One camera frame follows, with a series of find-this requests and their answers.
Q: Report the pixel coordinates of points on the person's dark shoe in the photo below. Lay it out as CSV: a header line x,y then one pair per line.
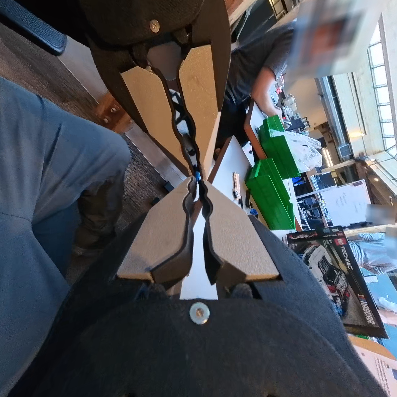
x,y
96,217

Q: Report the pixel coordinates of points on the black desk foot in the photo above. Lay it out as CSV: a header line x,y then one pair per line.
x,y
167,186

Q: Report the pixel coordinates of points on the person's trousers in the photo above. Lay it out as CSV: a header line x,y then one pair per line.
x,y
46,186

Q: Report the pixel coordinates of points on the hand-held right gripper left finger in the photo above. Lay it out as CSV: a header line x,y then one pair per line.
x,y
161,242

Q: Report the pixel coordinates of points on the white toy beam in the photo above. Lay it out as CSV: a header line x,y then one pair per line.
x,y
236,180

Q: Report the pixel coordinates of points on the clear plastic bag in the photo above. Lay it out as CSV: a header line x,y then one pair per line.
x,y
305,152

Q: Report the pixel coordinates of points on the printed instruction sheet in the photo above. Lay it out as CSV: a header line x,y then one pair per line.
x,y
381,372

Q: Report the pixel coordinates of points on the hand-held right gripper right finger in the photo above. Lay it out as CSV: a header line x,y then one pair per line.
x,y
242,248

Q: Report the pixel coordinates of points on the black toy car box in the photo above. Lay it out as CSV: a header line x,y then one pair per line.
x,y
335,279

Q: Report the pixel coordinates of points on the office chair armrest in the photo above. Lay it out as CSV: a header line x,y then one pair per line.
x,y
37,28

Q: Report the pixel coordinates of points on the green plastic bin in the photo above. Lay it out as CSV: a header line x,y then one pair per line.
x,y
279,149
266,192

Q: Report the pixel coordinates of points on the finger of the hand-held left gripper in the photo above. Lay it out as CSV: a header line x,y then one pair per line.
x,y
200,80
145,99

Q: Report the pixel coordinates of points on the whiteboard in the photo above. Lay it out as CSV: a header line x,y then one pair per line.
x,y
344,201

